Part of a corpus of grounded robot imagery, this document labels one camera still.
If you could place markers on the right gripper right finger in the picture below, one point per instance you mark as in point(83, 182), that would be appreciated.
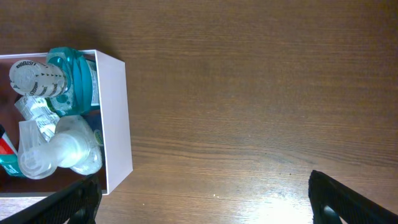
point(333, 202)

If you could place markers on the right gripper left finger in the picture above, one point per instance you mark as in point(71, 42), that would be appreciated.
point(76, 204)

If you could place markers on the clear spray bottle dark liquid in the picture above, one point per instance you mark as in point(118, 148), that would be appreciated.
point(73, 146)

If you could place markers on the Colgate toothpaste tube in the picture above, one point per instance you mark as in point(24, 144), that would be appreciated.
point(8, 154)

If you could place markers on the green white soap packet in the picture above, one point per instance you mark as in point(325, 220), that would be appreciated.
point(35, 108)

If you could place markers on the blue Listerine mouthwash bottle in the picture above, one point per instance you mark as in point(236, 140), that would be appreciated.
point(68, 81)

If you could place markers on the white cardboard box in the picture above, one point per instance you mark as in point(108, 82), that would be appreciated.
point(117, 163)

